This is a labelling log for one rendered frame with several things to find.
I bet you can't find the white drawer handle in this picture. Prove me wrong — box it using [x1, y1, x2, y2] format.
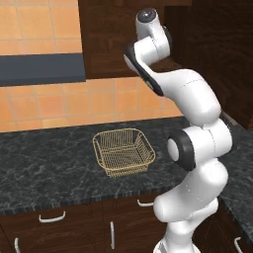
[38, 211, 67, 224]
[136, 199, 155, 209]

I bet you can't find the dark wood wall cabinet door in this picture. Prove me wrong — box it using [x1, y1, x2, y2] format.
[77, 0, 183, 80]

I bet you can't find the dark wood base cabinet door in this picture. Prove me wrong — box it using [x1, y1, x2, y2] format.
[0, 220, 107, 253]
[102, 211, 170, 253]
[192, 198, 253, 253]

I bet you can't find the dark wood drawer front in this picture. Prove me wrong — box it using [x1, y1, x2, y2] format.
[100, 192, 164, 222]
[0, 202, 103, 240]

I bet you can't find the gold wire basket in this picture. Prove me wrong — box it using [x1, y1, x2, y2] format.
[92, 127, 156, 179]

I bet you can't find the dark wood tall cabinet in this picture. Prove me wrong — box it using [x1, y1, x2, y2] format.
[163, 0, 253, 130]

